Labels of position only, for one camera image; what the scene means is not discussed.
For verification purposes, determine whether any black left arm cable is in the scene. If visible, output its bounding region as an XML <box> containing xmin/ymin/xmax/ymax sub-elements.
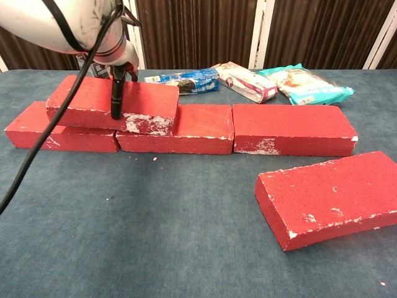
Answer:
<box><xmin>0</xmin><ymin>0</ymin><xmax>142</xmax><ymax>215</ymax></box>

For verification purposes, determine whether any blue cookie box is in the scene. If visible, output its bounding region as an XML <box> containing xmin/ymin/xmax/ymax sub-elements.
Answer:
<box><xmin>144</xmin><ymin>67</ymin><xmax>221</xmax><ymax>96</ymax></box>

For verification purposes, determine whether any teal snack bag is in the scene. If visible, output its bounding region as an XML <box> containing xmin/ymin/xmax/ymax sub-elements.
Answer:
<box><xmin>256</xmin><ymin>63</ymin><xmax>355</xmax><ymax>106</ymax></box>

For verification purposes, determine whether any white and pink snack box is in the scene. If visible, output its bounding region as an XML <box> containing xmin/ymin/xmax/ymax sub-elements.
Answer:
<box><xmin>210</xmin><ymin>61</ymin><xmax>279</xmax><ymax>104</ymax></box>

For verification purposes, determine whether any blue felt table cover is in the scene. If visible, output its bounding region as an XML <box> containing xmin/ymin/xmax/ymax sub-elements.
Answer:
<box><xmin>0</xmin><ymin>68</ymin><xmax>397</xmax><ymax>298</ymax></box>

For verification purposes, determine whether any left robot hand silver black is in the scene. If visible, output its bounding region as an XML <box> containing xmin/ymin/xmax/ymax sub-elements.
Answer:
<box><xmin>107</xmin><ymin>42</ymin><xmax>140</xmax><ymax>120</ymax></box>

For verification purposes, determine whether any brown corrugated partition panel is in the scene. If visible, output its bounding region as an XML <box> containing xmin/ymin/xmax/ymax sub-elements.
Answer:
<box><xmin>265</xmin><ymin>0</ymin><xmax>387</xmax><ymax>70</ymax></box>
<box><xmin>136</xmin><ymin>0</ymin><xmax>258</xmax><ymax>70</ymax></box>
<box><xmin>0</xmin><ymin>26</ymin><xmax>83</xmax><ymax>71</ymax></box>
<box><xmin>380</xmin><ymin>27</ymin><xmax>397</xmax><ymax>70</ymax></box>

